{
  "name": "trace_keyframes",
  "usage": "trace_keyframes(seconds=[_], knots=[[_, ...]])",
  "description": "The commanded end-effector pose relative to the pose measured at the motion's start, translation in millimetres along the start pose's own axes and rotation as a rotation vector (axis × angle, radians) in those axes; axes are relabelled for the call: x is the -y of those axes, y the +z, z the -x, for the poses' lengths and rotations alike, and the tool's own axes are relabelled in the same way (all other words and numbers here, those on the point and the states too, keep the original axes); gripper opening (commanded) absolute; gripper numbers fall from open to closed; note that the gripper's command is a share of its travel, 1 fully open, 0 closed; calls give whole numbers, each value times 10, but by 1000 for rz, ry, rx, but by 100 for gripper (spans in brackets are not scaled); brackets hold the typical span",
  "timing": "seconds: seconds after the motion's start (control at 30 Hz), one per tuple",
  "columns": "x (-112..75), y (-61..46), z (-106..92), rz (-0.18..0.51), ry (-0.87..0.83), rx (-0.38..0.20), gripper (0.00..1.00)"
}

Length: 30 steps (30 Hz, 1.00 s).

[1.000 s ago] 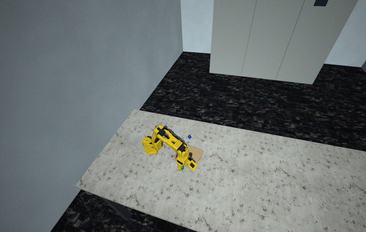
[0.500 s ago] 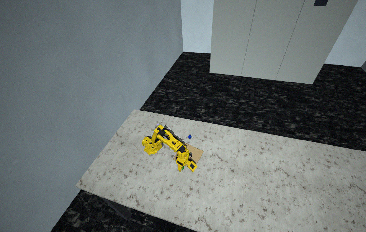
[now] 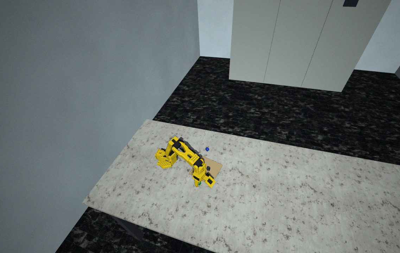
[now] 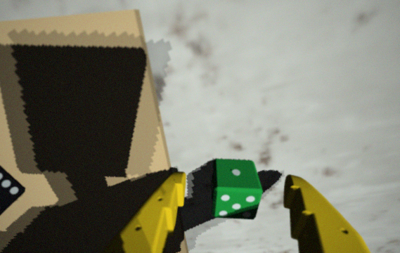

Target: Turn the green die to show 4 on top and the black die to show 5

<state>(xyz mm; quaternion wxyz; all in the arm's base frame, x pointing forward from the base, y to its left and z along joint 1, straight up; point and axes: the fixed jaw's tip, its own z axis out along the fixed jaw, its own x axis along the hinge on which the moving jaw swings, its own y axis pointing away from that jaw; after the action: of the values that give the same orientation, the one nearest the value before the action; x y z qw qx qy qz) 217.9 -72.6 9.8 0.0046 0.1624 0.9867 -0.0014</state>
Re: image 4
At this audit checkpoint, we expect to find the green die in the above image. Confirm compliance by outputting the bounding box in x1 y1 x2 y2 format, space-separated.
212 159 263 219

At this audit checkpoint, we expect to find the tan square mat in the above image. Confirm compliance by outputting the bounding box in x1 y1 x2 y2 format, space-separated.
0 9 172 253

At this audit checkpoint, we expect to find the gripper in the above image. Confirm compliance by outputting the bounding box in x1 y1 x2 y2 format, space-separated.
101 171 370 253

